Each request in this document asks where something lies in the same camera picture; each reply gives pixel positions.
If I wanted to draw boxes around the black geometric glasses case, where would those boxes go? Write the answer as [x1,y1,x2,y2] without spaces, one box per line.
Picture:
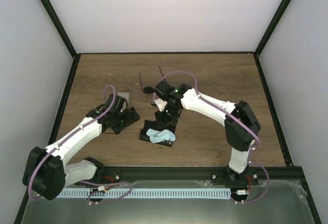
[139,120,176,147]

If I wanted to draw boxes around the grey glasses case green lining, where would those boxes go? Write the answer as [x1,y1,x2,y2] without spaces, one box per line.
[117,92,130,112]

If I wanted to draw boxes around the light blue cloth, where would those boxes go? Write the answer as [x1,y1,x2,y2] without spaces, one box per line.
[146,129,176,144]

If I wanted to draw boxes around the round black sunglasses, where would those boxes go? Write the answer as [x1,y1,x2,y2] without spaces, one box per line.
[138,65,164,95]

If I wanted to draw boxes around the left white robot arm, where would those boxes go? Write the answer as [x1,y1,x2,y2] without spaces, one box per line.
[23,92,140,200]

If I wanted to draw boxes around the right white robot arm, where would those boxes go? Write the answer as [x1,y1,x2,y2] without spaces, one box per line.
[153,80,261,185]

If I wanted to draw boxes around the grey metal front plate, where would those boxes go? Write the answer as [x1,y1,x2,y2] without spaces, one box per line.
[22,180,314,223]

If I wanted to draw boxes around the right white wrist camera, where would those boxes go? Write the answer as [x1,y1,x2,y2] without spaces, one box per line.
[151,98,167,112]

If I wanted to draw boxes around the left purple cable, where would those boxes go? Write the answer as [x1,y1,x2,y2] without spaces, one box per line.
[27,84,134,206]

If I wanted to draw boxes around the purple cable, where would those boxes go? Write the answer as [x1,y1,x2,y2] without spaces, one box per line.
[27,84,134,206]
[152,70,270,204]

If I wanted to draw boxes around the black aluminium frame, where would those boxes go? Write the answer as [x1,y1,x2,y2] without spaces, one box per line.
[14,0,322,224]

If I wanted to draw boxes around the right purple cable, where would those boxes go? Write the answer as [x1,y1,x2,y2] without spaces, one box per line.
[152,70,270,204]

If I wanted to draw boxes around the white slotted cable duct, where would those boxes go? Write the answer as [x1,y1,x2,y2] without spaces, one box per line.
[57,188,231,199]

